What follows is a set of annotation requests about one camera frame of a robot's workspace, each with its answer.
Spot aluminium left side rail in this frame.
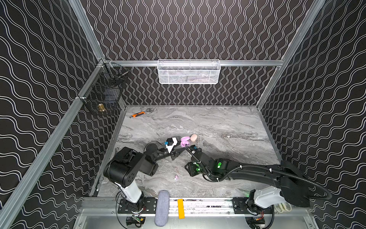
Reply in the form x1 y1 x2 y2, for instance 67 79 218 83
1 59 104 229

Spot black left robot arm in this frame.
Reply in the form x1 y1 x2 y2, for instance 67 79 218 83
104 141 185 204

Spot purple earbud charging case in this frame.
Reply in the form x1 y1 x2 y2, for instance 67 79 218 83
180 136 190 148

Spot white mesh wall basket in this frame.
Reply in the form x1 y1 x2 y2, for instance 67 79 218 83
157 64 221 85

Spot black wire wall basket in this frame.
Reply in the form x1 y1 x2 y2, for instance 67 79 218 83
80 62 130 117

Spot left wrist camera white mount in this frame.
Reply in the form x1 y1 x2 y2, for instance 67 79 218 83
165 137 178 154

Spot aluminium horizontal back rail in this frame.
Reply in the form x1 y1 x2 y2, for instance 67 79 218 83
105 59 284 67

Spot yellow tape strip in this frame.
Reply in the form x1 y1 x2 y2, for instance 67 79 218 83
177 199 185 219

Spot white handled scissors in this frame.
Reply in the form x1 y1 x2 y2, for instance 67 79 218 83
274 203 292 213

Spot black corrugated cable right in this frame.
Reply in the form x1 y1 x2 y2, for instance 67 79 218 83
185 145 333 200

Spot aluminium corner post left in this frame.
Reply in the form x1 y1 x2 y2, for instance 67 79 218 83
69 0 105 60

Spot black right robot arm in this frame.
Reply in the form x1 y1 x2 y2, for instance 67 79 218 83
185 151 310 208

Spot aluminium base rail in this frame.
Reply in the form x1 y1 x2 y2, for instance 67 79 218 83
79 197 309 218

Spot aluminium corner post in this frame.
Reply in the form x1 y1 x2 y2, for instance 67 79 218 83
69 0 105 60
256 0 326 111

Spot brass fitting in basket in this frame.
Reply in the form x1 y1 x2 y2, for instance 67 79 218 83
98 104 105 112

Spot adjustable wrench orange handle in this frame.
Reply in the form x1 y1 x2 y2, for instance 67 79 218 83
130 108 152 118

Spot grey foam roller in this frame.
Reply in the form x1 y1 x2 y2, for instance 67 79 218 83
154 190 170 227

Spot pink earbud charging case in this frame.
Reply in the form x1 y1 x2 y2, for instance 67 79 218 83
190 134 198 142

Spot aluminium corner post right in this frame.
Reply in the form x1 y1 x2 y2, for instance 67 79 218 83
256 0 326 111

